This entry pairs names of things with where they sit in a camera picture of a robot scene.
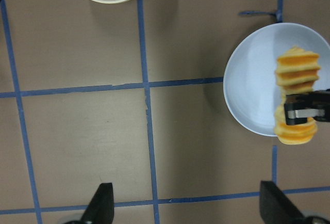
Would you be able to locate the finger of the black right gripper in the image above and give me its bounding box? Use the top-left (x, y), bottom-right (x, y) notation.
top-left (284, 89), bottom-right (329, 125)

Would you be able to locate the light blue plate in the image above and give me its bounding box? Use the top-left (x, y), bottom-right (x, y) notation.
top-left (223, 23), bottom-right (329, 137)

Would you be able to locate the left gripper black right finger own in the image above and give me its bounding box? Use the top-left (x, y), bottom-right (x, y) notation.
top-left (259, 181), bottom-right (329, 224)

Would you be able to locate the left gripper black left finger own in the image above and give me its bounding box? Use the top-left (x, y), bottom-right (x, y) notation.
top-left (62, 183), bottom-right (114, 224)

